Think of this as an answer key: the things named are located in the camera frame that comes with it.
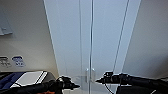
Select white door handle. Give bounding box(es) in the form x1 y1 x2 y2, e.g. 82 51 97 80
90 67 97 83
85 67 91 83

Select orange stand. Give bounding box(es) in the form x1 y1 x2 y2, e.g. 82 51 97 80
37 90 55 94

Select white flat board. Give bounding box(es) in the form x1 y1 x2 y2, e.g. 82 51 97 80
9 70 50 90

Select white wardrobe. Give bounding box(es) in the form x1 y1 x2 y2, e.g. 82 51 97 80
43 0 143 94

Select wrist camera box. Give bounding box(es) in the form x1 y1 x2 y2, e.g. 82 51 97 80
59 75 71 81
104 71 115 77

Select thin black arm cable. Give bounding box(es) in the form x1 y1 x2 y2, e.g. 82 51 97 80
103 82 114 94

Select blue white wall sticker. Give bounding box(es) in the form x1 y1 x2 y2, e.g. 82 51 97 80
11 55 26 68

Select white wall-mounted box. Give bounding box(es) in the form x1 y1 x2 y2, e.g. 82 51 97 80
0 9 14 36

